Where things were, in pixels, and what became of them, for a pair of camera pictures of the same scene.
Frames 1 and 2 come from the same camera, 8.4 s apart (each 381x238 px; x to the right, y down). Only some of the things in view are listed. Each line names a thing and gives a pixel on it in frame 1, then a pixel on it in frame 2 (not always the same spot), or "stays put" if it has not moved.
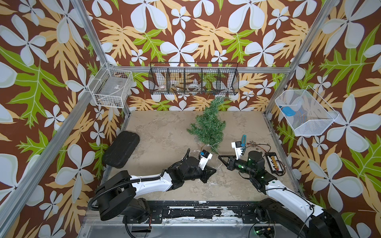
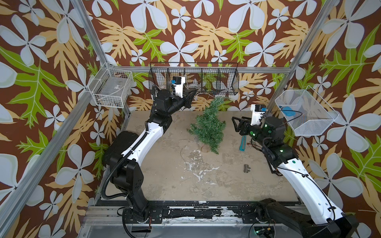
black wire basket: x=193 y=78 stays put
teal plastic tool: x=243 y=144 stays put
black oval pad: x=121 y=147 stays put
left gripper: x=206 y=173 to x=185 y=100
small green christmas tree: x=209 y=128 stays put
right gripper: x=231 y=162 to x=246 y=124
